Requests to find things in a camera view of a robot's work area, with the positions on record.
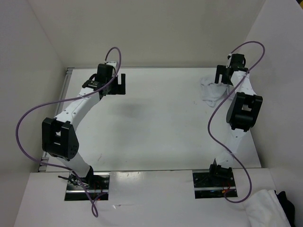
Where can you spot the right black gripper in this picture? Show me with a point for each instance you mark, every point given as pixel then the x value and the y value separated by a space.
pixel 221 69

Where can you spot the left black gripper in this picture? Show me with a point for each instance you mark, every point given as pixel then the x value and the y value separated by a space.
pixel 119 89

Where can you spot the white skirt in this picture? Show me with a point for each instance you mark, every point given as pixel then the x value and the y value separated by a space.
pixel 211 92

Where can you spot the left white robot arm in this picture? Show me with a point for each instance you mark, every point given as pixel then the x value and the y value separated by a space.
pixel 59 137

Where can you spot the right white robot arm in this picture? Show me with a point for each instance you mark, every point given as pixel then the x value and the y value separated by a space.
pixel 241 115

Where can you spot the white folded cloth pile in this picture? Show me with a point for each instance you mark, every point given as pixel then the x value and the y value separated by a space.
pixel 263 209

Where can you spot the dark navy cloth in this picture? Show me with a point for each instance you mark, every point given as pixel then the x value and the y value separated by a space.
pixel 288 207

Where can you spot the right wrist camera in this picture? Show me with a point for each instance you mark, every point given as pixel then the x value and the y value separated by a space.
pixel 230 61

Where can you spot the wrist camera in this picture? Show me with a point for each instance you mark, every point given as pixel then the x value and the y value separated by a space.
pixel 112 63
pixel 230 61

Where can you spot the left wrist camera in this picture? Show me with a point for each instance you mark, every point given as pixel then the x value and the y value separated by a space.
pixel 112 63

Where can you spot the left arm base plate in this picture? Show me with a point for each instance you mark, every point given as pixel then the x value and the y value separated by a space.
pixel 98 191

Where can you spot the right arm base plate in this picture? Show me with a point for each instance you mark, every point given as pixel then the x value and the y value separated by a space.
pixel 206 187

